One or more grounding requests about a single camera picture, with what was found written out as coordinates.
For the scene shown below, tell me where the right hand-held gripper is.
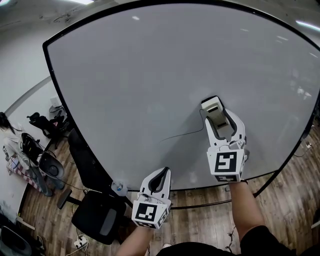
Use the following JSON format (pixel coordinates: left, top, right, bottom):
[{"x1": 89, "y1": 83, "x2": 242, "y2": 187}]
[{"x1": 204, "y1": 108, "x2": 251, "y2": 183}]

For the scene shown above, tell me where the person's left forearm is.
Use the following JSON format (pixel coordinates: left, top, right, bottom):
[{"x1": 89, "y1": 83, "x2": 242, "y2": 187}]
[{"x1": 116, "y1": 226, "x2": 154, "y2": 256}]

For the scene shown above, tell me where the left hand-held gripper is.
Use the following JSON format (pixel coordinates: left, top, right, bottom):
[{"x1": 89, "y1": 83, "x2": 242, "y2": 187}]
[{"x1": 131, "y1": 166, "x2": 173, "y2": 230}]

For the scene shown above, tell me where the white whiteboard eraser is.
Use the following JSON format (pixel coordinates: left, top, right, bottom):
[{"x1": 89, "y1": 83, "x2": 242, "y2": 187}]
[{"x1": 200, "y1": 95, "x2": 230, "y2": 131}]

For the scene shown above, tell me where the person's right forearm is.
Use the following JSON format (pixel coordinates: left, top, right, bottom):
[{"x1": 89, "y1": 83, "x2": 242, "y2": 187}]
[{"x1": 228, "y1": 180, "x2": 266, "y2": 241}]

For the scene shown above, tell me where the white whiteboard with black frame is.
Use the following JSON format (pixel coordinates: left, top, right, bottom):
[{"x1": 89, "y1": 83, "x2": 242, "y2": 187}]
[{"x1": 42, "y1": 0, "x2": 320, "y2": 219}]

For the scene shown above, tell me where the grey rounded device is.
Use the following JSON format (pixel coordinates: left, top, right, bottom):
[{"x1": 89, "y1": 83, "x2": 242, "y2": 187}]
[
  {"x1": 38, "y1": 151, "x2": 64, "y2": 180},
  {"x1": 0, "y1": 225, "x2": 33, "y2": 256}
]

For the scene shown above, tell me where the pink checkered cloth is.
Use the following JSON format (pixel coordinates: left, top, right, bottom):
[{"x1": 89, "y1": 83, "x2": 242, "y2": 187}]
[{"x1": 6, "y1": 159, "x2": 44, "y2": 193}]

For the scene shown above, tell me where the clear marker holder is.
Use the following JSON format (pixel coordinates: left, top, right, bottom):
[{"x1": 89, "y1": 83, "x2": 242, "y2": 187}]
[{"x1": 110, "y1": 179, "x2": 129, "y2": 198}]

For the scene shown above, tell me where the person's black clothing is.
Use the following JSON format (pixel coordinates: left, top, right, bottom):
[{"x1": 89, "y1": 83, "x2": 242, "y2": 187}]
[{"x1": 149, "y1": 224, "x2": 320, "y2": 256}]

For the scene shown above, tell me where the black office chair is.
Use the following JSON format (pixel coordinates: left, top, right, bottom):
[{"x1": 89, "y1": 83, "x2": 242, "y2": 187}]
[
  {"x1": 26, "y1": 111, "x2": 71, "y2": 149},
  {"x1": 56, "y1": 128, "x2": 129, "y2": 246}
]

